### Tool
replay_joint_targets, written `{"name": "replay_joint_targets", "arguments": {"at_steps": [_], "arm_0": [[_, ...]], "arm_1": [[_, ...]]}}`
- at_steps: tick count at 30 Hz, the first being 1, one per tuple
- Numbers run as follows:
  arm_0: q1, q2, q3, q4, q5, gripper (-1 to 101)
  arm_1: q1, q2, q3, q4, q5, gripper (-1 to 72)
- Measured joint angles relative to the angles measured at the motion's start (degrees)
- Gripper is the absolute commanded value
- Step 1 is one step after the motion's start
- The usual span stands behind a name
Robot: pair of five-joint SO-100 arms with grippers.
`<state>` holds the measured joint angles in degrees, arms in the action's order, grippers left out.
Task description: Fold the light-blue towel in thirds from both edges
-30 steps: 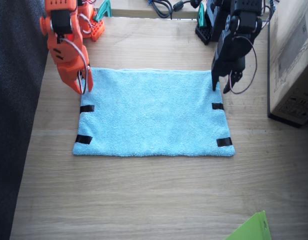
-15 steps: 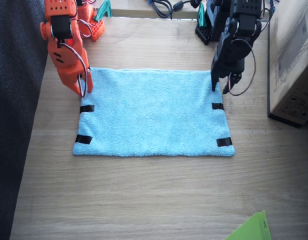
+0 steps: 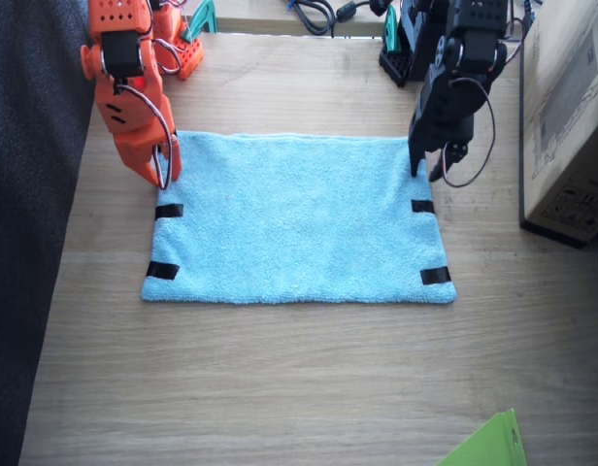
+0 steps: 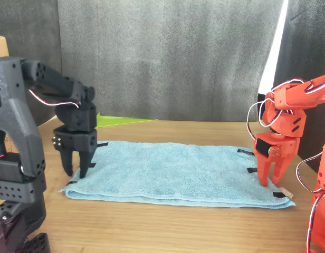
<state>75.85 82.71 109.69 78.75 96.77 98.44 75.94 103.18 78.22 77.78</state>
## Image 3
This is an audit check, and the light blue towel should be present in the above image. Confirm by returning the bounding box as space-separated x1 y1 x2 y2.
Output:
140 129 458 308

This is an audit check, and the green table clamp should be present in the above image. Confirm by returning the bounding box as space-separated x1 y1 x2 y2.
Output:
382 4 403 54
183 0 218 43

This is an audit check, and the brown cardboard box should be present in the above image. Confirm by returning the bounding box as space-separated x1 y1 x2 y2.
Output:
518 0 598 250

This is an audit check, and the green plastic sheet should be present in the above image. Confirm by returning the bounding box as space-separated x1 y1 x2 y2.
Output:
434 408 528 466

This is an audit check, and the orange arm servo wire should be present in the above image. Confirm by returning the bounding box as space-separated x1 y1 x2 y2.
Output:
113 37 182 191

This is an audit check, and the black arm servo wire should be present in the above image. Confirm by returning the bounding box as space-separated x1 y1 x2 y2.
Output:
442 41 523 189

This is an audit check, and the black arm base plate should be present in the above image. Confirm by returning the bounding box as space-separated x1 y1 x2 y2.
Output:
378 46 424 89

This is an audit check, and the orange arm base plate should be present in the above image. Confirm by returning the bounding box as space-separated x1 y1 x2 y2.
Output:
160 36 206 82

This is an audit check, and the black cable with ferrite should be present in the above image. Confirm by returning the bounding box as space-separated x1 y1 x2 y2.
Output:
333 0 400 24

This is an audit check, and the black looped power cable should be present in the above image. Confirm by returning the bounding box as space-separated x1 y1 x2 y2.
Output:
282 0 339 38

